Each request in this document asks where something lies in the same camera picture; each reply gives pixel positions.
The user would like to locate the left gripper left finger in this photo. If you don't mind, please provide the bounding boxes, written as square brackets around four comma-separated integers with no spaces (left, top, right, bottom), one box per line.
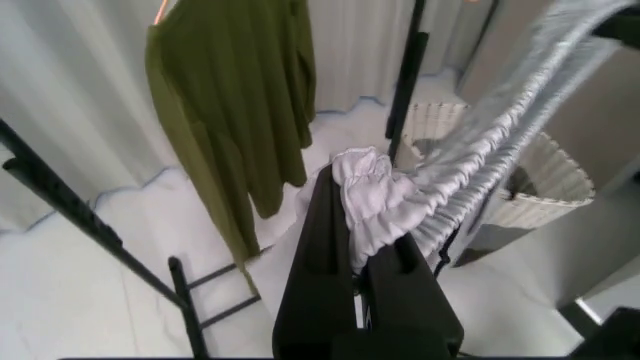
[272,163,370,359]

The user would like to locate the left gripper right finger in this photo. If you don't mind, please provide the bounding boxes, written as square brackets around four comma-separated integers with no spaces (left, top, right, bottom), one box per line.
[360,232,465,359]

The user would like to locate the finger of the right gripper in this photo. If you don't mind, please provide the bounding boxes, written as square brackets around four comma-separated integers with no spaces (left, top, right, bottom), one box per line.
[591,5,640,52]

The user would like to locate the pale grey shorts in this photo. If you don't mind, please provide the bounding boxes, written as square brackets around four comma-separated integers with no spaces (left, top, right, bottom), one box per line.
[293,0,640,281]

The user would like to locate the green long-sleeved shirt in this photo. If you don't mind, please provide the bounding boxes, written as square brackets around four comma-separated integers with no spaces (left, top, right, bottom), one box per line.
[144,0,318,296]

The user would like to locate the pink clothes hanger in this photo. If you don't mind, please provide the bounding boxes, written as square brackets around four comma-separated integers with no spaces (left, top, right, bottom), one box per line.
[152,0,172,26]

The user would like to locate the white laundry basket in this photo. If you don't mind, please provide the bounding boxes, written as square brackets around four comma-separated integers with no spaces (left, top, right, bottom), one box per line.
[394,101,597,231]

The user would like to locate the black clothes rack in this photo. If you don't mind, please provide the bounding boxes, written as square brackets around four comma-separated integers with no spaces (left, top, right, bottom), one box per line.
[0,0,431,360]

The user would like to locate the white curtain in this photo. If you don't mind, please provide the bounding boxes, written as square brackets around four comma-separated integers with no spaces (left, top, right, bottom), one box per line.
[0,0,501,234]

